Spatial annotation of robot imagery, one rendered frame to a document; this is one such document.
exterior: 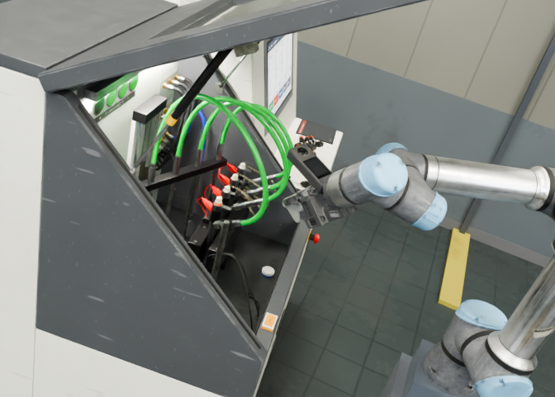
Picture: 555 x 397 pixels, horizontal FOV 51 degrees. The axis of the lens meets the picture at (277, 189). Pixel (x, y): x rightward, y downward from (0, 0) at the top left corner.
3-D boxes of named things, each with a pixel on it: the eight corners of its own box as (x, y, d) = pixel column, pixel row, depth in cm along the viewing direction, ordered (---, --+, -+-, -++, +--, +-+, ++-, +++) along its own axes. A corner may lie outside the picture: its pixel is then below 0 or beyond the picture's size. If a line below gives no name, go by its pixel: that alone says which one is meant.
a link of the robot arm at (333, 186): (332, 173, 108) (362, 159, 112) (318, 179, 112) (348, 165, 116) (348, 210, 108) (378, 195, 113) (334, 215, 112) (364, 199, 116)
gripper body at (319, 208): (305, 230, 122) (338, 220, 112) (288, 192, 122) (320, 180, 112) (332, 216, 126) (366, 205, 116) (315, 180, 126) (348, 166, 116)
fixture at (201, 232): (211, 294, 170) (221, 252, 163) (179, 282, 171) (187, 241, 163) (244, 233, 200) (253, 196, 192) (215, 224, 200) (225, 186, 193)
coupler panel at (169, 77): (158, 165, 181) (173, 71, 166) (148, 161, 182) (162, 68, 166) (173, 148, 193) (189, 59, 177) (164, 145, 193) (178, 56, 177)
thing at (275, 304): (253, 394, 148) (268, 351, 140) (237, 389, 148) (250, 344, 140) (300, 259, 202) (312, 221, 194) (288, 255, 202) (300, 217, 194)
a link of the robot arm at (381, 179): (407, 203, 101) (370, 181, 98) (368, 214, 110) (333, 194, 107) (417, 163, 104) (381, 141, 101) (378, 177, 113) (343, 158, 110)
